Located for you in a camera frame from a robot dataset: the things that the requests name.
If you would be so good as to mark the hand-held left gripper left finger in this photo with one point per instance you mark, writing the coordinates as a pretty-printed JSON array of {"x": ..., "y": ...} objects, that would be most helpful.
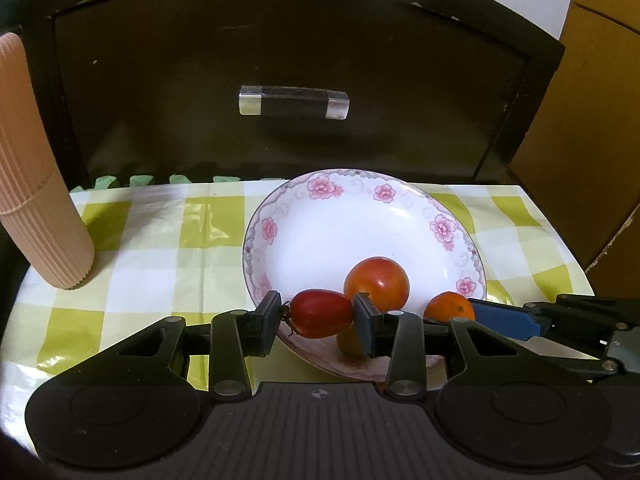
[{"x": 267, "y": 321}]

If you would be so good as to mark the brown wooden door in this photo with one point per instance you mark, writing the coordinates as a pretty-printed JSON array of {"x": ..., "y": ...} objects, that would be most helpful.
[{"x": 590, "y": 135}]

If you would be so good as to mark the green checked tablecloth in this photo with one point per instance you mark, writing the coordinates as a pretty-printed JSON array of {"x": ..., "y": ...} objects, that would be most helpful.
[{"x": 150, "y": 260}]

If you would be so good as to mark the green foam mat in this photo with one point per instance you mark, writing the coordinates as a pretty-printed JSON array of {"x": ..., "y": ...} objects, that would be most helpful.
[{"x": 140, "y": 181}]

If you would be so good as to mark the red oblong cherry tomato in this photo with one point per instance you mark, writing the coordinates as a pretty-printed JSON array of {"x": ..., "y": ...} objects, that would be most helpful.
[{"x": 320, "y": 312}]

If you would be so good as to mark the floral white plate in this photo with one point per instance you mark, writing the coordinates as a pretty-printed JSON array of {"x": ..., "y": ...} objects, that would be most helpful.
[{"x": 325, "y": 245}]

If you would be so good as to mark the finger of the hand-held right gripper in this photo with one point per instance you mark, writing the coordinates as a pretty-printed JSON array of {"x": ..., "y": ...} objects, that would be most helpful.
[
  {"x": 585, "y": 367},
  {"x": 505, "y": 319}
]

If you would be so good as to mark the peach corrugated cardboard roll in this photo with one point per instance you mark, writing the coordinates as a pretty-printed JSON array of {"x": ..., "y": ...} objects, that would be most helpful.
[{"x": 35, "y": 200}]

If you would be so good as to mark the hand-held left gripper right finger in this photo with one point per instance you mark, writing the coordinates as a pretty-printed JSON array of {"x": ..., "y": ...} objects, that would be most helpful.
[{"x": 364, "y": 329}]

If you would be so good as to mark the large orange-red tomato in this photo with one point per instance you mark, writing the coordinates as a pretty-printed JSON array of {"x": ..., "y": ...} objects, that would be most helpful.
[{"x": 377, "y": 282}]

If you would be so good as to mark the yellow cherry tomato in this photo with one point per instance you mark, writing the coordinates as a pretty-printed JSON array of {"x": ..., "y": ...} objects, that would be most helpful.
[{"x": 350, "y": 342}]

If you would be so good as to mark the small orange cherry tomato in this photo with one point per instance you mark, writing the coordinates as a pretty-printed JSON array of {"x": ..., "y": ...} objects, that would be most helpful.
[{"x": 448, "y": 307}]

